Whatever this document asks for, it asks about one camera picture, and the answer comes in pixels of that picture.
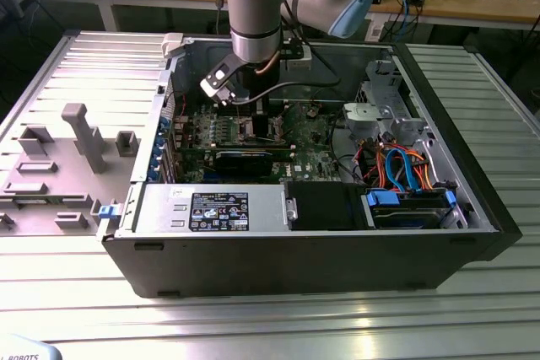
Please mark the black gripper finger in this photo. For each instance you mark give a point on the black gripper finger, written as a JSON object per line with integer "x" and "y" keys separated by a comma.
{"x": 261, "y": 119}

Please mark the silver CPU plate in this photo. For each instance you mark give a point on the silver CPU plate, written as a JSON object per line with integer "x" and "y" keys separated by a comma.
{"x": 246, "y": 130}

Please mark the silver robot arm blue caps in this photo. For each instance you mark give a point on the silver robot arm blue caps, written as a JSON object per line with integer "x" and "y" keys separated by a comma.
{"x": 253, "y": 18}

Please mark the CPU socket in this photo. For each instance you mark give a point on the CPU socket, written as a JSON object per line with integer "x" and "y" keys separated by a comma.
{"x": 242, "y": 119}

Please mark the black RAM slot bank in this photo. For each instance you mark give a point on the black RAM slot bank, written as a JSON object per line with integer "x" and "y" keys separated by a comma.
{"x": 253, "y": 150}
{"x": 280, "y": 108}

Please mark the blue expansion slot retainers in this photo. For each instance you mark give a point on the blue expansion slot retainers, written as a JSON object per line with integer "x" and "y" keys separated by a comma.
{"x": 159, "y": 153}

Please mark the black graphics card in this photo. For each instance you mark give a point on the black graphics card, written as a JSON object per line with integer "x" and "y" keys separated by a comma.
{"x": 242, "y": 164}

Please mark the green motherboard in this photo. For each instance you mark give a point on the green motherboard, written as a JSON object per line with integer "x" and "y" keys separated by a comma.
{"x": 312, "y": 153}

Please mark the pale grey case latch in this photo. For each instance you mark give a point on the pale grey case latch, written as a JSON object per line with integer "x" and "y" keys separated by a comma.
{"x": 173, "y": 44}

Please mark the grey metal drive cage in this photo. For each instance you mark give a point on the grey metal drive cage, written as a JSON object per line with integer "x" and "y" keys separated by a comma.
{"x": 381, "y": 82}

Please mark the silver power supply with label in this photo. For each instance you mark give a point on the silver power supply with label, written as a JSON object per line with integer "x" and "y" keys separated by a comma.
{"x": 160, "y": 212}

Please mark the black open PC case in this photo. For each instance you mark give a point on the black open PC case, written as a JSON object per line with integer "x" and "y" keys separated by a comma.
{"x": 295, "y": 263}

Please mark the hard disk in blue carrier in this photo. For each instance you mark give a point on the hard disk in blue carrier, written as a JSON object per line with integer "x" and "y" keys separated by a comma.
{"x": 405, "y": 214}

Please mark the blue plastic case latch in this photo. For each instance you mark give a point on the blue plastic case latch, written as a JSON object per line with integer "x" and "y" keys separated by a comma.
{"x": 107, "y": 212}

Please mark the grey parts rack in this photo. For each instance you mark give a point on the grey parts rack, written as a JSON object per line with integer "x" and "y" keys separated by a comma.
{"x": 63, "y": 191}

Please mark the pale teach pendant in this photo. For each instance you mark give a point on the pale teach pendant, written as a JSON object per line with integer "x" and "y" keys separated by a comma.
{"x": 25, "y": 347}

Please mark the black and white wrist camera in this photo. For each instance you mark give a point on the black and white wrist camera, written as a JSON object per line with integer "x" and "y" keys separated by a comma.
{"x": 297, "y": 60}

